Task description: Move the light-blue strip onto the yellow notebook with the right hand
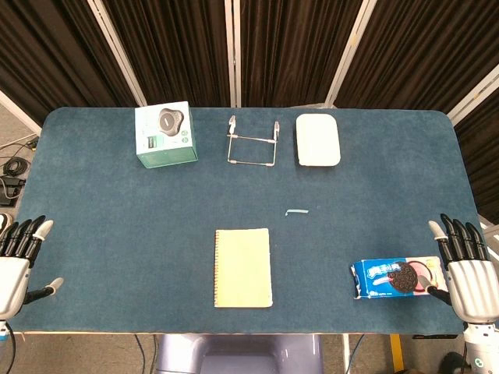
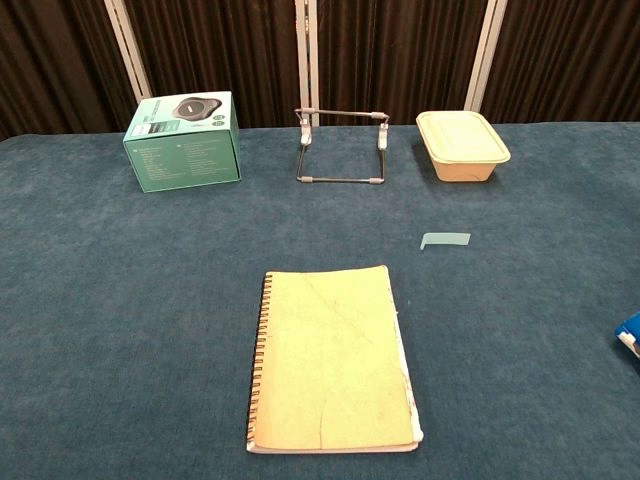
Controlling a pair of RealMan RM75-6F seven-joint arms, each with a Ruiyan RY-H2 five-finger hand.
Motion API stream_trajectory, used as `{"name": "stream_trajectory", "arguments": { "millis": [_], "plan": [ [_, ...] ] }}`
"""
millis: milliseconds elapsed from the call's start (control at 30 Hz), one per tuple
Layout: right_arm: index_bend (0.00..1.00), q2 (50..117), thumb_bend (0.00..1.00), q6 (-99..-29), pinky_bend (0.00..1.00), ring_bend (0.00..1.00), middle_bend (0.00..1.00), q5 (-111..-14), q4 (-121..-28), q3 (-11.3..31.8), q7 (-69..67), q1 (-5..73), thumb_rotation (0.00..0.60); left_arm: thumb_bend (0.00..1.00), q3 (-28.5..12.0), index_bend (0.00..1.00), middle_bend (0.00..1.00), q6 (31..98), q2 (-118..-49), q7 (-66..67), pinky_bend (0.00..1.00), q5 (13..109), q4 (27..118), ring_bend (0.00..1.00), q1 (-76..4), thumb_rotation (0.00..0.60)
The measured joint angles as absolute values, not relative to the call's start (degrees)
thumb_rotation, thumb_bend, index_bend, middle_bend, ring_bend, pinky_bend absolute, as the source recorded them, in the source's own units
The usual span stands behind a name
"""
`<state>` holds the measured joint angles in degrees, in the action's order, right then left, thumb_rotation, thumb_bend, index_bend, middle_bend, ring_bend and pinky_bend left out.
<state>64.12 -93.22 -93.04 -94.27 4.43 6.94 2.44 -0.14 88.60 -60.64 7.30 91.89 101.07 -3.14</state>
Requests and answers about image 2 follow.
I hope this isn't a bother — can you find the small white eraser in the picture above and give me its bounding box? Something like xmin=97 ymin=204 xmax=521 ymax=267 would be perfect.
xmin=419 ymin=232 xmax=472 ymax=251

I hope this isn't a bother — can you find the yellow spiral notebook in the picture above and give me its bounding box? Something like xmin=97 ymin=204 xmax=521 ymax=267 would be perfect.
xmin=244 ymin=264 xmax=425 ymax=455

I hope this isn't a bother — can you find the green speaker product box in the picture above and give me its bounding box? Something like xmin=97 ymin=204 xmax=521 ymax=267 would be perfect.
xmin=122 ymin=90 xmax=243 ymax=194

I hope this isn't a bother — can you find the cream lidded food container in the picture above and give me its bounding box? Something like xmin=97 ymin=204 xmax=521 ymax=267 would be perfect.
xmin=415 ymin=110 xmax=512 ymax=183

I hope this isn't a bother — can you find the black curtain panel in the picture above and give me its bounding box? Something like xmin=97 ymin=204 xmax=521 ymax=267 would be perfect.
xmin=480 ymin=0 xmax=640 ymax=125
xmin=123 ymin=0 xmax=301 ymax=130
xmin=0 ymin=0 xmax=141 ymax=142
xmin=316 ymin=0 xmax=490 ymax=126

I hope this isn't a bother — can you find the teal felt table cover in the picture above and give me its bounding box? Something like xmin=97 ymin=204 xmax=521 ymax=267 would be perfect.
xmin=0 ymin=119 xmax=640 ymax=480

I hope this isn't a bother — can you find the blue Oreo cookie box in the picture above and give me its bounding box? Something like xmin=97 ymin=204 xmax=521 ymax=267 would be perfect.
xmin=613 ymin=310 xmax=640 ymax=359

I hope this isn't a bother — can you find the metal wire stand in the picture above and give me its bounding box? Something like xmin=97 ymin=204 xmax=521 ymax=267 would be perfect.
xmin=293 ymin=106 xmax=391 ymax=186

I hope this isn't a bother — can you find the white frame pole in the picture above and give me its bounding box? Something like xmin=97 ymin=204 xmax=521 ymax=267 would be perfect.
xmin=463 ymin=0 xmax=509 ymax=112
xmin=294 ymin=0 xmax=321 ymax=129
xmin=103 ymin=0 xmax=153 ymax=104

